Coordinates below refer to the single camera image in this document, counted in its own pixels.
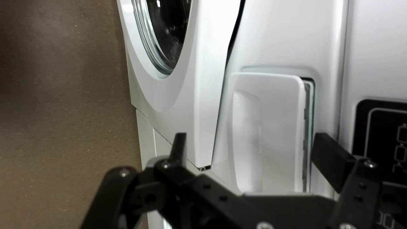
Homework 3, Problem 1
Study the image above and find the middle white washing machine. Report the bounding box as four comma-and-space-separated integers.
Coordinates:
115, 0, 407, 199

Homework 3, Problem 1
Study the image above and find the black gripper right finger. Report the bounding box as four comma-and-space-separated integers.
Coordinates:
311, 133, 356, 193

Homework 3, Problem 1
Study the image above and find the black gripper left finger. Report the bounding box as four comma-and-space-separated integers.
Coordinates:
169, 133, 186, 165

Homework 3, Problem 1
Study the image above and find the white detergent tray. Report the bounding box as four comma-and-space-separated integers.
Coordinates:
212, 72, 305, 195

